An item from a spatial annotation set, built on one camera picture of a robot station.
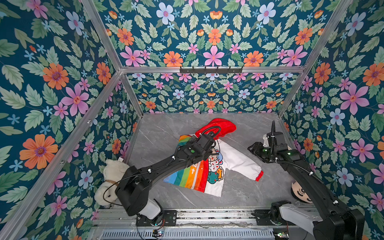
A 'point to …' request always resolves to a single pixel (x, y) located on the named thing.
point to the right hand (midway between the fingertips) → (253, 147)
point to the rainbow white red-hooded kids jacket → (206, 176)
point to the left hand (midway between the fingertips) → (202, 144)
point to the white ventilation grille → (220, 234)
